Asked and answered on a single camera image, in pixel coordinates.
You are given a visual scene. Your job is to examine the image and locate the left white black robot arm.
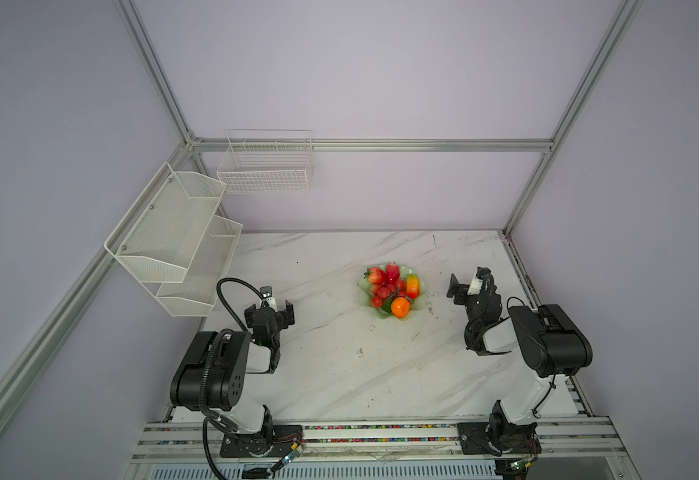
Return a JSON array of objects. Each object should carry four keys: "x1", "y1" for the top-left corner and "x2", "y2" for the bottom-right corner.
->
[{"x1": 170, "y1": 297, "x2": 296, "y2": 436}]

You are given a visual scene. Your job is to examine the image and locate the green scalloped fruit bowl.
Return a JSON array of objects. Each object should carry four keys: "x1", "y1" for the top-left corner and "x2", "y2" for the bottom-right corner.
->
[{"x1": 357, "y1": 262, "x2": 429, "y2": 320}]

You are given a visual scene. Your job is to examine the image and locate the red yellow fake mango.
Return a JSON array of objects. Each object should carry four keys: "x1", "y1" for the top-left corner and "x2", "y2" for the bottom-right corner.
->
[{"x1": 405, "y1": 274, "x2": 421, "y2": 299}]

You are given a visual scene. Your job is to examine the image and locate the white mesh shelf lower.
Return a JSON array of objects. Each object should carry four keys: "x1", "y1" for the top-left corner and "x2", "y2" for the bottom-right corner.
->
[{"x1": 156, "y1": 215, "x2": 243, "y2": 317}]

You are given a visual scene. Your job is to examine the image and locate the fake orange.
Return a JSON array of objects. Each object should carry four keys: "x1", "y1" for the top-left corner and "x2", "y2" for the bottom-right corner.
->
[{"x1": 389, "y1": 297, "x2": 411, "y2": 319}]

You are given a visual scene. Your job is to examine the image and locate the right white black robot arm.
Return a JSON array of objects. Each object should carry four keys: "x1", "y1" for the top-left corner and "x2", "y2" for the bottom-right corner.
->
[{"x1": 447, "y1": 267, "x2": 593, "y2": 432}]

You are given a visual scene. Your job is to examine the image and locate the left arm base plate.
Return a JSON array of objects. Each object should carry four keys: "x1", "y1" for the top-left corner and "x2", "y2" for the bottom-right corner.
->
[{"x1": 219, "y1": 424, "x2": 304, "y2": 458}]

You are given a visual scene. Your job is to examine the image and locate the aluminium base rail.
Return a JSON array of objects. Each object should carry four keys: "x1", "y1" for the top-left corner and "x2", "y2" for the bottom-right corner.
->
[{"x1": 130, "y1": 416, "x2": 627, "y2": 464}]

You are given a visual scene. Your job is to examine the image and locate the right black corrugated cable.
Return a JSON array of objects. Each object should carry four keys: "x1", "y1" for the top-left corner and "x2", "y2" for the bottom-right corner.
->
[{"x1": 462, "y1": 296, "x2": 527, "y2": 356}]

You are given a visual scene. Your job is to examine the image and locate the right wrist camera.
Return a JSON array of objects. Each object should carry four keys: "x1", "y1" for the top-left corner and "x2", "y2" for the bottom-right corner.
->
[{"x1": 467, "y1": 276, "x2": 483, "y2": 296}]

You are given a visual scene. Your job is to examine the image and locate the white mesh shelf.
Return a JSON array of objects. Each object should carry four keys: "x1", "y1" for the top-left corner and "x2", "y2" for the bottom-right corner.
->
[
  {"x1": 104, "y1": 163, "x2": 226, "y2": 284},
  {"x1": 156, "y1": 215, "x2": 243, "y2": 317}
]

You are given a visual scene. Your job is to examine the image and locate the red fake strawberry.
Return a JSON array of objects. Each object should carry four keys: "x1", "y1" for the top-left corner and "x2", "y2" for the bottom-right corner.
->
[
  {"x1": 385, "y1": 263, "x2": 401, "y2": 284},
  {"x1": 363, "y1": 267, "x2": 387, "y2": 285}
]

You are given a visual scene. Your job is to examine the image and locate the white wire basket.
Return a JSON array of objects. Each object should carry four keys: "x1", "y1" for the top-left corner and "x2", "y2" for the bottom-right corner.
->
[{"x1": 217, "y1": 129, "x2": 314, "y2": 194}]

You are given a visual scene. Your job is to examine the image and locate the red fake grape bunch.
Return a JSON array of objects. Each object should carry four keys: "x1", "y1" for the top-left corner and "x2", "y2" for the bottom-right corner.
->
[{"x1": 371, "y1": 279, "x2": 407, "y2": 315}]

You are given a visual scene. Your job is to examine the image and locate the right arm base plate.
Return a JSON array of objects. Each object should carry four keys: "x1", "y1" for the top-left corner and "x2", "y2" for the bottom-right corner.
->
[{"x1": 457, "y1": 422, "x2": 541, "y2": 457}]

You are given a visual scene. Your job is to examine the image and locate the white mesh shelf upper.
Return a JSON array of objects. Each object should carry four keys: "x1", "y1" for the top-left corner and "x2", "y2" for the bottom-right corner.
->
[{"x1": 104, "y1": 163, "x2": 226, "y2": 284}]

